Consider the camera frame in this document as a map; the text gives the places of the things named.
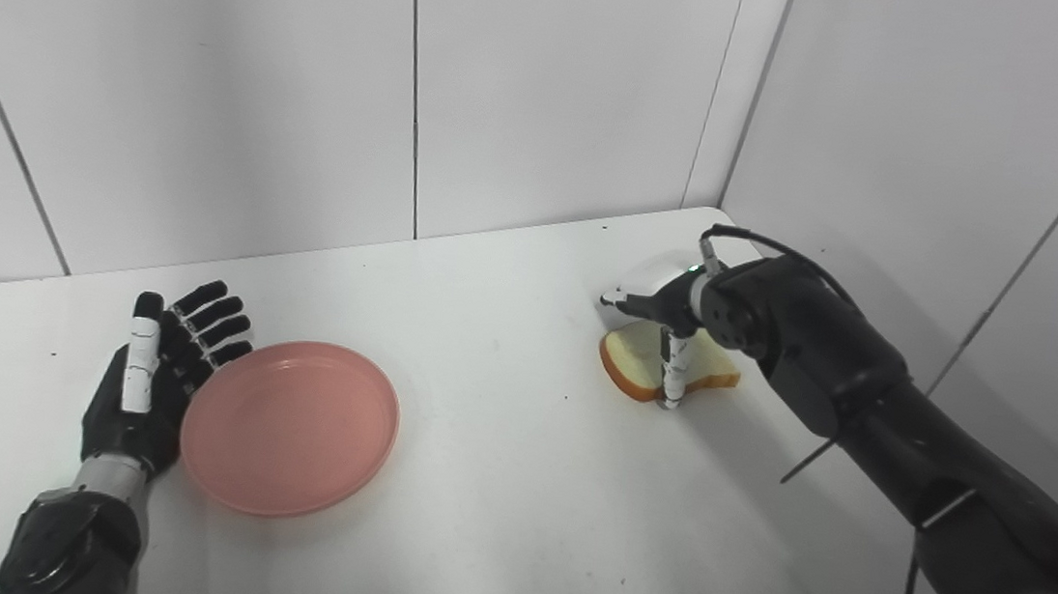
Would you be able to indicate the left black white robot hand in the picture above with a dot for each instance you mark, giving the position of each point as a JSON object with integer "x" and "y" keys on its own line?
{"x": 123, "y": 428}

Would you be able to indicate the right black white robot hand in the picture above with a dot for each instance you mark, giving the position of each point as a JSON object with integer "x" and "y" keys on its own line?
{"x": 656, "y": 285}

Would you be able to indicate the slice of bread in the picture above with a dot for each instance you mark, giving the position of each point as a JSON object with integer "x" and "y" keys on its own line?
{"x": 639, "y": 361}

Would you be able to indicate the pink round plate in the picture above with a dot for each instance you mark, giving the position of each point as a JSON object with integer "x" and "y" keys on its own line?
{"x": 288, "y": 429}

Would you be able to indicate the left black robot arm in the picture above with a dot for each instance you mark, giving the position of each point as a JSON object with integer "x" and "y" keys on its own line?
{"x": 74, "y": 539}

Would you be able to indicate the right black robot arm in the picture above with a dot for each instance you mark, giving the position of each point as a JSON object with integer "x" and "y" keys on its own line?
{"x": 913, "y": 441}

